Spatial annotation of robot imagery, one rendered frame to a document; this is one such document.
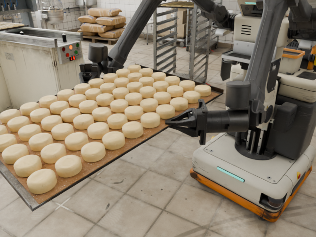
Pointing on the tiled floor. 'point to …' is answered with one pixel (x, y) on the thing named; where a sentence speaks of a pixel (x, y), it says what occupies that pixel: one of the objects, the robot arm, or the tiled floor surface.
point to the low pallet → (101, 39)
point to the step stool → (147, 31)
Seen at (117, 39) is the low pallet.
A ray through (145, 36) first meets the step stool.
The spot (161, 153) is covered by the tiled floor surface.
